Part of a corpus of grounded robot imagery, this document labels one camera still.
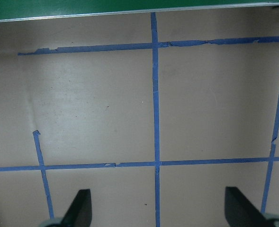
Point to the green conveyor belt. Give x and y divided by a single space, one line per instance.
82 7

